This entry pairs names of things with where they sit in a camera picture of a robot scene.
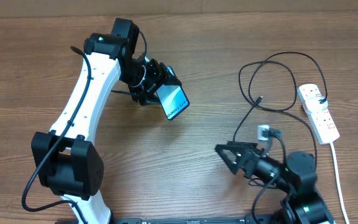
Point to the Samsung Galaxy smartphone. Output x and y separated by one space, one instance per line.
173 100

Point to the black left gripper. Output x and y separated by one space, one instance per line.
160 76

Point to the white power strip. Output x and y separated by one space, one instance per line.
322 121

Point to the white USB charger adapter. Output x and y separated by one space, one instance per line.
315 104

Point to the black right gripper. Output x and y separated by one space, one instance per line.
245 156

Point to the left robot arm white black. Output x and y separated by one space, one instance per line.
65 157

